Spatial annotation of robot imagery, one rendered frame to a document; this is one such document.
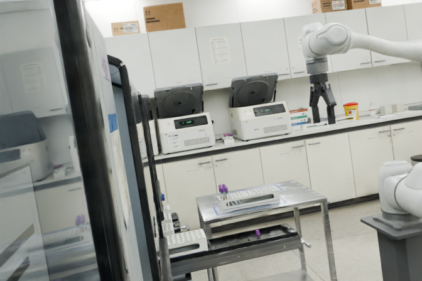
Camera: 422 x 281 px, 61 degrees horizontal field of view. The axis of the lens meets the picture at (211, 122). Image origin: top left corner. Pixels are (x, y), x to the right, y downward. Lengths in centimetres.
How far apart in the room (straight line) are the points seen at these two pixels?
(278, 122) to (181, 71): 118
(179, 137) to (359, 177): 204
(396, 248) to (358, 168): 257
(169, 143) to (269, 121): 107
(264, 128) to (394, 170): 227
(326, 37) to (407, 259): 100
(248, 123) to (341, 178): 122
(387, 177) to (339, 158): 246
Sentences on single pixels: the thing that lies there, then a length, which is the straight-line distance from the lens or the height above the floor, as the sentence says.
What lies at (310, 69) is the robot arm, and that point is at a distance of 157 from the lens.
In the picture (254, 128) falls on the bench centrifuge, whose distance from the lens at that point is 378.
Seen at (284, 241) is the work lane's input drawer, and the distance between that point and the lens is 144.
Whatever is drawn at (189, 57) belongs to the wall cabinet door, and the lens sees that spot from 398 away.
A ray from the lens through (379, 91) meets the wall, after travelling 518.
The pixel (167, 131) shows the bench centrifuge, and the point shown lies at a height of 113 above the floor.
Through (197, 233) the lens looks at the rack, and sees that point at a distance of 143.
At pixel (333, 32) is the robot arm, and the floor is 153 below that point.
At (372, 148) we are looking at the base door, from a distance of 437.
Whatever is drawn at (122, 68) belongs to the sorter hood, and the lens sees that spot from 40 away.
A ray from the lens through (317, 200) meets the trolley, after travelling 182.
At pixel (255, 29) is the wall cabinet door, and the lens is 419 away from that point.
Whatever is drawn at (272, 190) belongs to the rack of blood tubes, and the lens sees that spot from 180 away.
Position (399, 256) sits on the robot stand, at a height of 58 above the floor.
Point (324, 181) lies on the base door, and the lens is 413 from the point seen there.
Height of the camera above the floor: 134
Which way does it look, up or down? 3 degrees down
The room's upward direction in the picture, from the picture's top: 8 degrees counter-clockwise
